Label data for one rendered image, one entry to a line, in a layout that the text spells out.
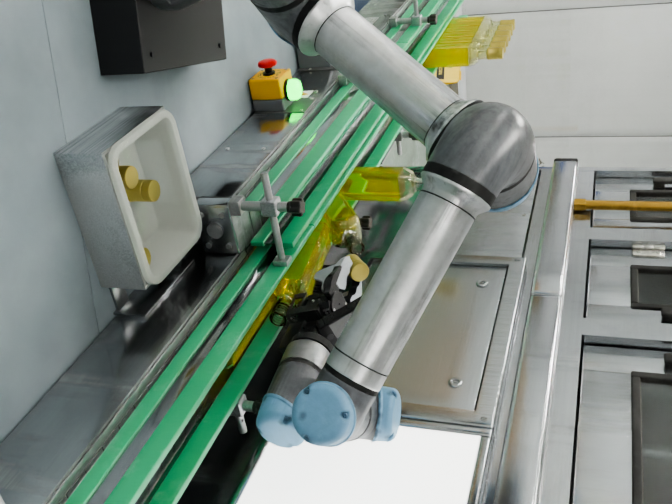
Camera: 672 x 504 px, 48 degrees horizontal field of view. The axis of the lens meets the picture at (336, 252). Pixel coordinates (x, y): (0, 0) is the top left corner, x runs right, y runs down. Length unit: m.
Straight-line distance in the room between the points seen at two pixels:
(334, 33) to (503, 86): 6.31
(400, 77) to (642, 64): 6.28
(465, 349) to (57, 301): 0.65
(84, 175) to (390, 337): 0.48
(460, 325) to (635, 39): 6.05
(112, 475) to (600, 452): 0.68
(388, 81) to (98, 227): 0.46
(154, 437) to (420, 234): 0.42
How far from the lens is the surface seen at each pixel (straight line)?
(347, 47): 1.15
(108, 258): 1.15
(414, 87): 1.10
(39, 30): 1.10
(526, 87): 7.42
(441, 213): 0.91
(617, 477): 1.16
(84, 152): 1.07
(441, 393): 1.22
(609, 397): 1.28
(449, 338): 1.32
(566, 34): 7.25
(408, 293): 0.90
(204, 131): 1.44
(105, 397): 1.06
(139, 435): 1.02
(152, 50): 1.17
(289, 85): 1.59
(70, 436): 1.02
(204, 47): 1.32
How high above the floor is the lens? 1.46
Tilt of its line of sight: 20 degrees down
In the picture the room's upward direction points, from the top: 93 degrees clockwise
